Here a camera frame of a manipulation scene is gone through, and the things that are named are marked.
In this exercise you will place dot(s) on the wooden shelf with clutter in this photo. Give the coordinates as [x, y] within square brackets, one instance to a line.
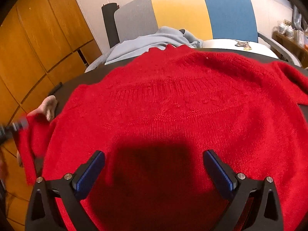
[293, 40]

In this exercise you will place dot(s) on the person's left hand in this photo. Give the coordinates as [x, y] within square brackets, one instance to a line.
[47, 108]

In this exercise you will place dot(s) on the red knitted sweater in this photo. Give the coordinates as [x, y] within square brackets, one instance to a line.
[154, 117]

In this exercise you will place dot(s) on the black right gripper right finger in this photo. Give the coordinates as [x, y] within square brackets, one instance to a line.
[253, 204]

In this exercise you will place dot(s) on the white cushion with print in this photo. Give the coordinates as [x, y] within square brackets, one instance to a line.
[246, 46]

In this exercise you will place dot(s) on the black sofa armrest post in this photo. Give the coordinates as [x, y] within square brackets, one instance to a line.
[108, 11]

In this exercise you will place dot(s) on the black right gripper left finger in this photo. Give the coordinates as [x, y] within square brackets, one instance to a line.
[43, 212]

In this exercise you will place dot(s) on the light blue folded garment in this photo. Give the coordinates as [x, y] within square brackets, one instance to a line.
[136, 47]

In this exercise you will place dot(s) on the wooden cabinet doors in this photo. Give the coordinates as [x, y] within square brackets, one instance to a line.
[43, 43]

